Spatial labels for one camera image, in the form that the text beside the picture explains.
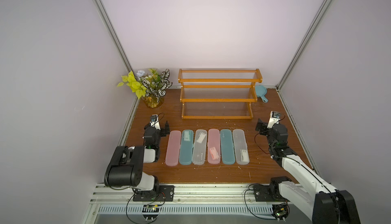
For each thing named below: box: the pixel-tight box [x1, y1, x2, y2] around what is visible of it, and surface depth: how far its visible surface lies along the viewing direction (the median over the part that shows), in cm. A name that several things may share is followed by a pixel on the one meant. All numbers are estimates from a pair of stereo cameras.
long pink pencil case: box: [165, 130, 182, 167], surface depth 90 cm
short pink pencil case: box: [207, 128, 221, 165], surface depth 89 cm
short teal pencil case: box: [219, 129, 236, 165], surface depth 89 cm
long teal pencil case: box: [179, 129, 194, 166], surface depth 90 cm
